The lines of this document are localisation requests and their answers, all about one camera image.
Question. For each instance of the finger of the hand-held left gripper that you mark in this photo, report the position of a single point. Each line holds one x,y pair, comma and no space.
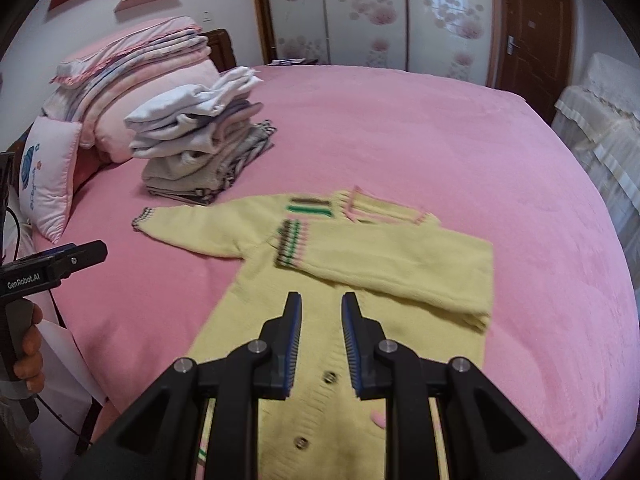
87,254

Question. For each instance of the dark plaid cloth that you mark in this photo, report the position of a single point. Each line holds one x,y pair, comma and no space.
292,61

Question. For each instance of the white folded garment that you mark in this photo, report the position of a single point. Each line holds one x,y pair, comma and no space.
200,102

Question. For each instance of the yellow knit striped sweater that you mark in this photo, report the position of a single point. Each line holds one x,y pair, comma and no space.
250,240

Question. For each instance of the pink embroidered cushion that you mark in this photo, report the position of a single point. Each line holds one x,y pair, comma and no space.
47,175

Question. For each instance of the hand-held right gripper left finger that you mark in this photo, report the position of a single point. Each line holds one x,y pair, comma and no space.
295,342

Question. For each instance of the grey folded sweater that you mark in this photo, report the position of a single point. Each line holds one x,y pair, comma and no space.
195,167

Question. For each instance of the floral sliding-door wardrobe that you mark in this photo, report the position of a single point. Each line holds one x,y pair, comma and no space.
350,10

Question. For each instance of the lace-covered furniture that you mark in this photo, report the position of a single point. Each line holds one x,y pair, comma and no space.
605,125

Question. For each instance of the pink bed blanket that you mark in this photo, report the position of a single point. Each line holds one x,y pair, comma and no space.
400,135

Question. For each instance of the lavender folded garment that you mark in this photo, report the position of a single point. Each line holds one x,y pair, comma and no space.
240,115

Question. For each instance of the pastel striped folded blanket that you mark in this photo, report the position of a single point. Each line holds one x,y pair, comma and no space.
135,77

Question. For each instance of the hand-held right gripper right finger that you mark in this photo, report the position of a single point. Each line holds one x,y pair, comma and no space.
350,342

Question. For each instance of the person's left hand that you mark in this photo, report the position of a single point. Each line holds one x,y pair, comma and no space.
29,347

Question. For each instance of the brown wooden door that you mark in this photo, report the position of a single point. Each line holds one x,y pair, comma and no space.
537,35

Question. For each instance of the dark wooden headboard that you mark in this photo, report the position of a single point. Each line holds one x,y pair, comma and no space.
222,47

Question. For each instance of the striped folded garment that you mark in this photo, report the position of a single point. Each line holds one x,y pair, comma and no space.
247,160

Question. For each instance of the pink folded quilt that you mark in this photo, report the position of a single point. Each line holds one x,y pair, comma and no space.
130,110

